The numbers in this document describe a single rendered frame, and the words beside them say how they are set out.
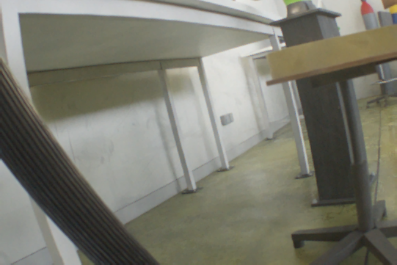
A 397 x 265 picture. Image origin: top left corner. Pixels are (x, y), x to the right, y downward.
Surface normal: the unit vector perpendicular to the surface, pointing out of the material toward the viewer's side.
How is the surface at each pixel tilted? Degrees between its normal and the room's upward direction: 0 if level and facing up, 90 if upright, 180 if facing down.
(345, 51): 90
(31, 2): 90
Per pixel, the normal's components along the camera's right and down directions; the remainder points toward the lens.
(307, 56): -0.28, 0.12
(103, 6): 0.84, -0.19
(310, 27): -0.62, 0.20
